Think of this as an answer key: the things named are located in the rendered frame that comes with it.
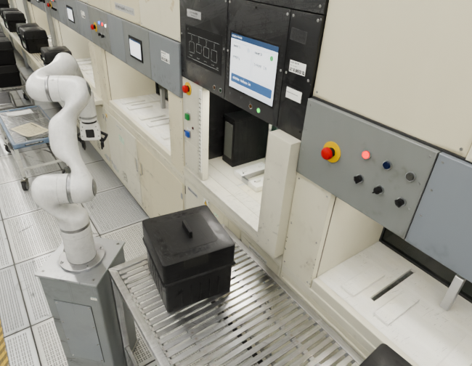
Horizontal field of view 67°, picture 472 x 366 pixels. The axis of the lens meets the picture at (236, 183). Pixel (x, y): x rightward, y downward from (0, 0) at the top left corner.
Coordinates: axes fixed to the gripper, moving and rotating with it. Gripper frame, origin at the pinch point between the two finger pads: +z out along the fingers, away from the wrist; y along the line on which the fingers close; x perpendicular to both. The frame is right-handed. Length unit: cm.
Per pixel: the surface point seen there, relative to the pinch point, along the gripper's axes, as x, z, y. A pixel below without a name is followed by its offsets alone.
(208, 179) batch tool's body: -16, 14, 62
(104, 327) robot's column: -76, 54, 8
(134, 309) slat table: -92, 25, 24
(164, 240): -82, 0, 37
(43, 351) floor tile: -51, 101, -35
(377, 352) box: -136, 0, 95
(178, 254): -90, 0, 42
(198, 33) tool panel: -17, -62, 56
